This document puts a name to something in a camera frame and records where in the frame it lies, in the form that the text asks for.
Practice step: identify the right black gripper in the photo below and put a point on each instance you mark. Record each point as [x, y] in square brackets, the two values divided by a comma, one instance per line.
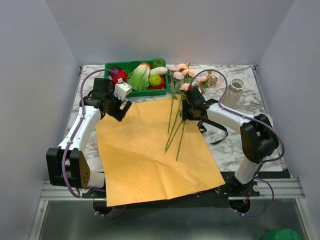
[185, 114]

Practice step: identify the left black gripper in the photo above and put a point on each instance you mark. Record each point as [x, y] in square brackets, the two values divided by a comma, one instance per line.
[118, 113]

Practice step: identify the black printed ribbon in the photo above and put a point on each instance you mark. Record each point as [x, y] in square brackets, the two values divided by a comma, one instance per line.
[213, 127]

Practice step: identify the orange wrapping paper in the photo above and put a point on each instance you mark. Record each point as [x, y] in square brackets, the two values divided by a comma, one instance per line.
[138, 167]

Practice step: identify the pink flower stem two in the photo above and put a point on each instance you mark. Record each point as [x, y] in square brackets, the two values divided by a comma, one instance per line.
[184, 87]

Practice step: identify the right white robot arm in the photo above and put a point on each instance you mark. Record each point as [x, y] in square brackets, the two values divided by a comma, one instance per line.
[258, 138]

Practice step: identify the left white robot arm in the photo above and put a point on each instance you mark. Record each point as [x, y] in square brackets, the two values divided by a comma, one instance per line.
[67, 166]

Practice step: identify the white ribbed vase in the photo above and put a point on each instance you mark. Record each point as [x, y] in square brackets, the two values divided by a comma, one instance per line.
[233, 93]

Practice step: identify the red tomato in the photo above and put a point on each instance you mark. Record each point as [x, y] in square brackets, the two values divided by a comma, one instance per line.
[121, 74]

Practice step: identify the red chili pepper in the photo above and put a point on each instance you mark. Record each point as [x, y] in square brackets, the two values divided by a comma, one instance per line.
[161, 86]

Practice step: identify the green cabbage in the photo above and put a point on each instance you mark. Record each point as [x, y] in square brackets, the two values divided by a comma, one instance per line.
[139, 78]

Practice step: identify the purple onion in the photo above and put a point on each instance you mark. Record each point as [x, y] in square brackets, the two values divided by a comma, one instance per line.
[114, 71]

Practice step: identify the pink flower stem three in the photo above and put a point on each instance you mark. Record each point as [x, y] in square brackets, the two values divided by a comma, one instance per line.
[186, 72]

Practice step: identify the green lime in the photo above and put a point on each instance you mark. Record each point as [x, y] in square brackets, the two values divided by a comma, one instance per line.
[155, 80]

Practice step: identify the pink flower stem four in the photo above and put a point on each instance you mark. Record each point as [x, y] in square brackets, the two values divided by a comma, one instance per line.
[175, 80]

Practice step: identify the white radish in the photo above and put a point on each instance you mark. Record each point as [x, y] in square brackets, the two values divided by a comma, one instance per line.
[161, 70]

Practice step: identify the orange fruit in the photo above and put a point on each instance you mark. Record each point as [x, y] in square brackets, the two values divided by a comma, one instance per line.
[146, 64]

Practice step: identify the green bell pepper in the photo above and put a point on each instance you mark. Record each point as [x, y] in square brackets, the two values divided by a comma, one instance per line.
[158, 62]

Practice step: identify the green object bottom corner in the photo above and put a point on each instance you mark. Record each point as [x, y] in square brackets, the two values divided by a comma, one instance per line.
[282, 234]

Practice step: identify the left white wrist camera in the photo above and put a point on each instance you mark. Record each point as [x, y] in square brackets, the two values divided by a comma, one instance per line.
[121, 90]

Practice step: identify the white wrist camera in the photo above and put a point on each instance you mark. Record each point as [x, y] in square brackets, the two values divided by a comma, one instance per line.
[121, 90]
[191, 86]

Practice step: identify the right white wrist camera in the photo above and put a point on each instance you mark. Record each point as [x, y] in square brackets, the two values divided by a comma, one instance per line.
[191, 86]

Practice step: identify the black base frame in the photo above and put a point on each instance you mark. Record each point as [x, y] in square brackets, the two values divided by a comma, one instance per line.
[216, 197]

